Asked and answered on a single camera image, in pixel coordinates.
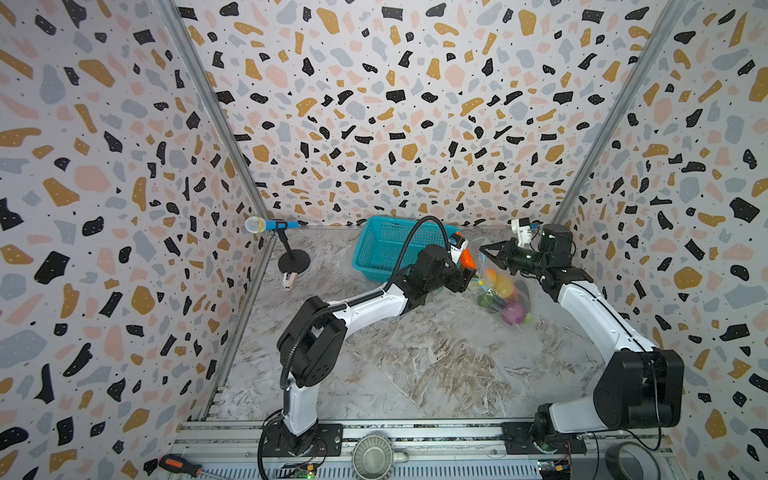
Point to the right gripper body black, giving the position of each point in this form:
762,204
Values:
510,257

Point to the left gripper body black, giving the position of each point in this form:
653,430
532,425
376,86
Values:
453,282

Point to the yellow green toy mango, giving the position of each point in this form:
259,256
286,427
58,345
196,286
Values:
501,284

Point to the clear zip top bag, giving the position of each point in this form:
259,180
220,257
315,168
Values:
479,283

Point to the orange toy carrot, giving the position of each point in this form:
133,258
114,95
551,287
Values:
467,261

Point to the green toy leaf vegetable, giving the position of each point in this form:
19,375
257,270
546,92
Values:
486,299

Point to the purple toy onion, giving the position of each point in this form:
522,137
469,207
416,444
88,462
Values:
514,313

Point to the teal plastic basket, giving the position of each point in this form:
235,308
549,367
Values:
381,241

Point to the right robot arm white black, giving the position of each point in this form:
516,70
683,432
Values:
641,385

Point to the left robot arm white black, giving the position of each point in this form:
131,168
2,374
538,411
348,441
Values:
310,346

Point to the blue microphone on stand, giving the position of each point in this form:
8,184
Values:
292,261

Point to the grey tape roll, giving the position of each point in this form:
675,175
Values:
631,461

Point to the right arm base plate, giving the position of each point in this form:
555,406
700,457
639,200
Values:
529,438

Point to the aluminium rail frame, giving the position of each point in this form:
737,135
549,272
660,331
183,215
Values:
437,449

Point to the orange handled screwdriver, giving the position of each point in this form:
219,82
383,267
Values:
179,465

